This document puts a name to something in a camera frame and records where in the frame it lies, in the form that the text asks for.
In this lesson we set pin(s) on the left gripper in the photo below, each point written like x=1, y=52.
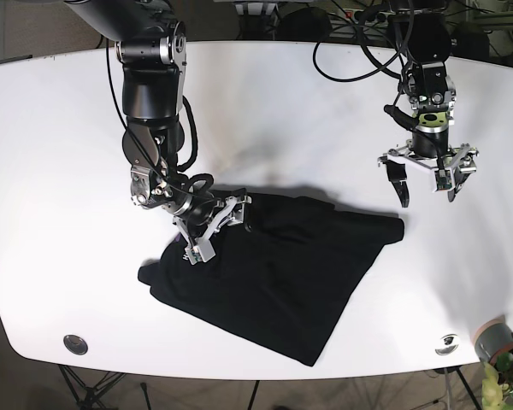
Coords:
x=429, y=151

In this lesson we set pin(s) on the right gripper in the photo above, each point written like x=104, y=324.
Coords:
x=205, y=217

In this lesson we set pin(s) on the black T-shirt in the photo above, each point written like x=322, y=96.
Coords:
x=285, y=287

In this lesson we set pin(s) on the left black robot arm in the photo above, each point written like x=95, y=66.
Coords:
x=417, y=32

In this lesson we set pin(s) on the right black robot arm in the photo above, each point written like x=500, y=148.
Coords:
x=160, y=138

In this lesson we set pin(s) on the right silver table grommet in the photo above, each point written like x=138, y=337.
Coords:
x=447, y=344

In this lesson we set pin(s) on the silver table grommet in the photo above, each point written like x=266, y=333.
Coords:
x=75, y=344
x=447, y=344

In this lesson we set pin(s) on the grey plant pot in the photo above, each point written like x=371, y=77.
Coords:
x=491, y=340

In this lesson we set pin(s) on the left silver table grommet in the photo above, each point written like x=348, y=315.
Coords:
x=75, y=344

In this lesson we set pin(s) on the green potted plant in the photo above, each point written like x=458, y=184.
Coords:
x=497, y=385

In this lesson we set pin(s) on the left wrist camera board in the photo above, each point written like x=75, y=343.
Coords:
x=443, y=180

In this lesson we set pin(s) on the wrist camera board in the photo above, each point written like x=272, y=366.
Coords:
x=443, y=180
x=200, y=252

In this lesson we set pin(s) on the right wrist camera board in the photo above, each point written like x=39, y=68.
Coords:
x=200, y=252

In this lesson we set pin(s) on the black table leg frame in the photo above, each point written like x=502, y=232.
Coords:
x=88, y=397

